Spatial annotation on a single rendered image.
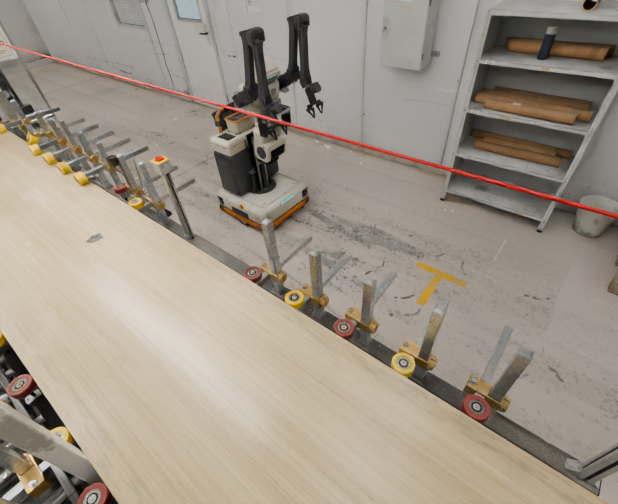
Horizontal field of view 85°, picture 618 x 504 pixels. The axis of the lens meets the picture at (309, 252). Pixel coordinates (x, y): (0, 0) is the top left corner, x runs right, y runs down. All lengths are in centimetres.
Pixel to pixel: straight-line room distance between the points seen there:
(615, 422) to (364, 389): 168
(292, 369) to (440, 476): 54
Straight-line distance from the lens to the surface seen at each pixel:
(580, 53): 323
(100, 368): 153
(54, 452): 127
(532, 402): 246
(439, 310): 115
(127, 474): 130
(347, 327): 134
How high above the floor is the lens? 202
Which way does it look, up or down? 43 degrees down
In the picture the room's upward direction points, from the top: 5 degrees counter-clockwise
